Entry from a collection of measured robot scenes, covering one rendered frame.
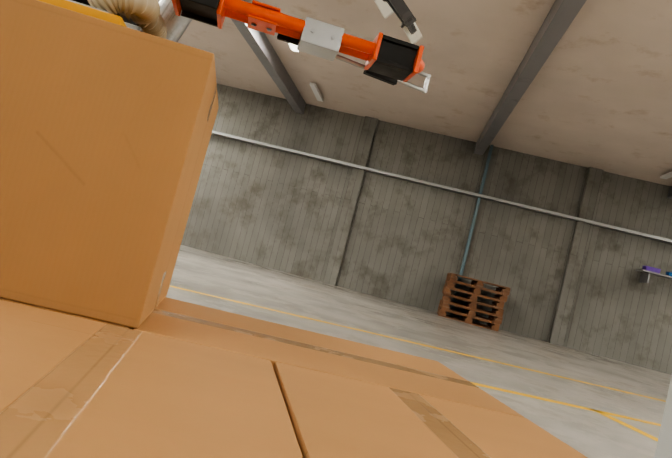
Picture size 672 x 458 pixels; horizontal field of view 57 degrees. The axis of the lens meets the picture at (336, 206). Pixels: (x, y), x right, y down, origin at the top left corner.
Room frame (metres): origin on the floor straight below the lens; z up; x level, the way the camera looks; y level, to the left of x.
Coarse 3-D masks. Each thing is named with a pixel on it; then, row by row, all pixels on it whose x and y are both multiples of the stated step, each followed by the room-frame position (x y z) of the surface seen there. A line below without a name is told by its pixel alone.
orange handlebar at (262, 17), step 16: (240, 0) 1.03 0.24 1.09; (224, 16) 1.08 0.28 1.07; (240, 16) 1.07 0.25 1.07; (256, 16) 1.04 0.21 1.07; (272, 16) 1.04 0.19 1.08; (288, 16) 1.04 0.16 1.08; (272, 32) 1.08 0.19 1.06; (288, 32) 1.09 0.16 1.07; (352, 48) 1.07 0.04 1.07; (368, 48) 1.07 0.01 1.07
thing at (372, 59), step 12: (384, 36) 1.06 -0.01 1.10; (384, 48) 1.07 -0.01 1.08; (396, 48) 1.07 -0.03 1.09; (408, 48) 1.07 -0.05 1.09; (420, 48) 1.07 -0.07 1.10; (372, 60) 1.06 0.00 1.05; (384, 60) 1.06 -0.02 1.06; (396, 60) 1.07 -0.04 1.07; (408, 60) 1.07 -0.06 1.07; (420, 60) 1.07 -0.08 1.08; (384, 72) 1.11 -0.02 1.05; (396, 72) 1.09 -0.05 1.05; (408, 72) 1.08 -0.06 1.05
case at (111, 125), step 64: (0, 0) 0.82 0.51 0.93; (0, 64) 0.83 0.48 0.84; (64, 64) 0.84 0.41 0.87; (128, 64) 0.85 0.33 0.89; (192, 64) 0.86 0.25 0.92; (0, 128) 0.83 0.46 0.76; (64, 128) 0.84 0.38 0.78; (128, 128) 0.85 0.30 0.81; (192, 128) 0.87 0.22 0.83; (0, 192) 0.83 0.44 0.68; (64, 192) 0.85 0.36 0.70; (128, 192) 0.86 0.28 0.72; (192, 192) 1.18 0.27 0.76; (0, 256) 0.84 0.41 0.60; (64, 256) 0.85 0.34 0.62; (128, 256) 0.86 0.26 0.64; (128, 320) 0.87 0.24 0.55
